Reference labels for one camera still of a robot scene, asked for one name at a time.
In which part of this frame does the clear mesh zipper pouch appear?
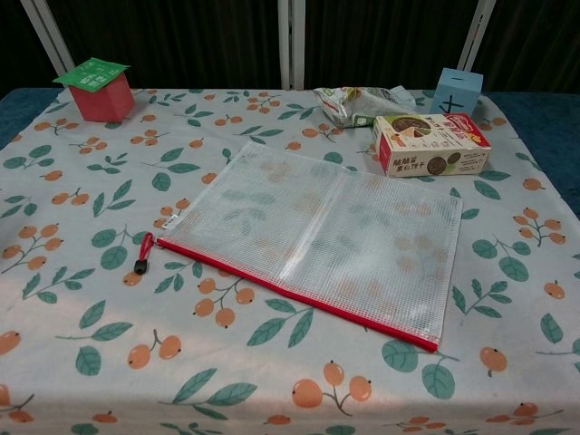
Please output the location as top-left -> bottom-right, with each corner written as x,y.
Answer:
130,140 -> 465,354

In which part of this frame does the crumpled foil snack bag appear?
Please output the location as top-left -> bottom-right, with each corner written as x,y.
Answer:
313,85 -> 417,131

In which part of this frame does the white and red cookie box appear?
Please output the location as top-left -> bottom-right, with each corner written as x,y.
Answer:
372,112 -> 493,178

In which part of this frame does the black pleated curtain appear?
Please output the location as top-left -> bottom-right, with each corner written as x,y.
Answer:
0,0 -> 580,95

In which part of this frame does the light blue paper box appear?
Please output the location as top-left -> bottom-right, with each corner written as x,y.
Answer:
429,67 -> 485,117

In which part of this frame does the red box with green lid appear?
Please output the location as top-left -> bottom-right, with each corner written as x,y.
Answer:
53,57 -> 136,123

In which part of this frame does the white metal frame post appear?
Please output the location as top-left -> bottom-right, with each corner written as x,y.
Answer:
456,0 -> 498,70
20,0 -> 76,76
276,0 -> 307,91

